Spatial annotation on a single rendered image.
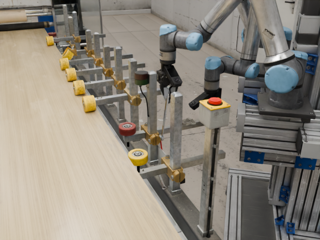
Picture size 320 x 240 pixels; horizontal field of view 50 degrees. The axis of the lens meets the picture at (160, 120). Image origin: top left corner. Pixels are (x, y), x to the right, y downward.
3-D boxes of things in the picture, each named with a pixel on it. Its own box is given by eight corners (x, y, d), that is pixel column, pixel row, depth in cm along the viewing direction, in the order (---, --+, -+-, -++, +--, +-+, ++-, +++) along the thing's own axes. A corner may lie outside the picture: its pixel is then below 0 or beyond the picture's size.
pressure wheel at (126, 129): (133, 140, 168) (132, 119, 163) (138, 148, 162) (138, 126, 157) (117, 144, 166) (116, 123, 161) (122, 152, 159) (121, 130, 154)
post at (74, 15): (81, 65, 315) (75, 11, 294) (82, 65, 312) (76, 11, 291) (77, 65, 314) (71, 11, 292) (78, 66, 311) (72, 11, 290)
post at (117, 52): (123, 122, 213) (119, 45, 191) (125, 124, 210) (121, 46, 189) (118, 123, 211) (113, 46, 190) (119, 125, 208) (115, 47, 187)
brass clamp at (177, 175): (172, 164, 153) (172, 154, 151) (186, 180, 142) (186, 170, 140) (159, 167, 151) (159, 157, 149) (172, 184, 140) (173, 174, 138)
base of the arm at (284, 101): (300, 97, 155) (304, 76, 151) (305, 111, 142) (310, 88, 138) (265, 95, 158) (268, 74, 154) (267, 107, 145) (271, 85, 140)
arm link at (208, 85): (209, 83, 163) (200, 78, 170) (208, 92, 165) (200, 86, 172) (222, 81, 166) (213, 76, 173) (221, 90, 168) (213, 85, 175)
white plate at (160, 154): (150, 151, 178) (149, 134, 173) (171, 178, 156) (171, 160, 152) (149, 151, 178) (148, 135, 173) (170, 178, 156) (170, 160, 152)
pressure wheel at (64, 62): (70, 67, 233) (68, 70, 240) (67, 56, 233) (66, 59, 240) (61, 68, 230) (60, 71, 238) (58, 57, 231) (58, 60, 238)
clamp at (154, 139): (150, 132, 172) (150, 123, 169) (161, 144, 160) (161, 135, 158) (139, 134, 170) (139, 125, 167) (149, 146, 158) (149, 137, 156)
